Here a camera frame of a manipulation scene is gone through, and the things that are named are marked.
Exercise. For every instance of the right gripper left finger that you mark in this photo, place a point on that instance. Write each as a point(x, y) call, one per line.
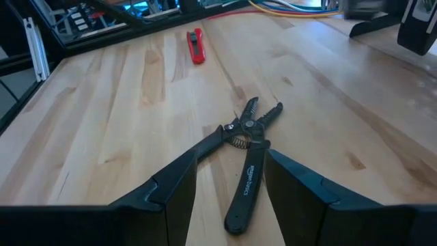
point(177, 198)

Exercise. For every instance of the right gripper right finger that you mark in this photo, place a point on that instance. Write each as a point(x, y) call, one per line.
point(297, 205)

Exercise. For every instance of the silver aluminium bar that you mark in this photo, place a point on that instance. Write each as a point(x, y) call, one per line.
point(34, 51)

